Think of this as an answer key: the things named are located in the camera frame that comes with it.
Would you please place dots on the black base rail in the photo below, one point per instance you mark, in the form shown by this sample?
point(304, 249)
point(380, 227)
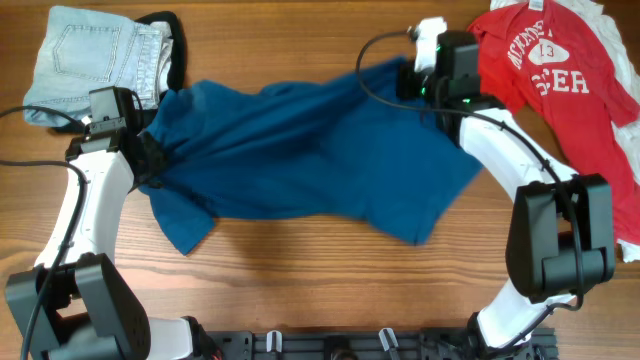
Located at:
point(427, 344)

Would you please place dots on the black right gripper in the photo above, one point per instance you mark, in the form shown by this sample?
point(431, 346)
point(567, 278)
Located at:
point(406, 87)

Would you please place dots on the folded light blue jeans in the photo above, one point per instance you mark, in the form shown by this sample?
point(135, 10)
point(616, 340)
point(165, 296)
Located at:
point(90, 60)

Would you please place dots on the red printed t-shirt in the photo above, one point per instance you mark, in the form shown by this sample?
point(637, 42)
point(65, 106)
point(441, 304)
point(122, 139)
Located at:
point(570, 100)

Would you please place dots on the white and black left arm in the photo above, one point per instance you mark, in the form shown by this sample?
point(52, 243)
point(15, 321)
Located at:
point(74, 304)

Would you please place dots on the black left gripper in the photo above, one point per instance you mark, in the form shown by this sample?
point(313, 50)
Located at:
point(157, 156)

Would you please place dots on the white garment under red shirt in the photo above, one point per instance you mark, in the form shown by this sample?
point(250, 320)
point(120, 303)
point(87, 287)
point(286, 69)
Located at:
point(620, 55)

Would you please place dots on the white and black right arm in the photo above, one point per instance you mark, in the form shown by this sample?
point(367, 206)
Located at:
point(560, 239)

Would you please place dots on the blue t-shirt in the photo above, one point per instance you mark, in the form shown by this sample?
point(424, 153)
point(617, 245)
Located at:
point(297, 149)

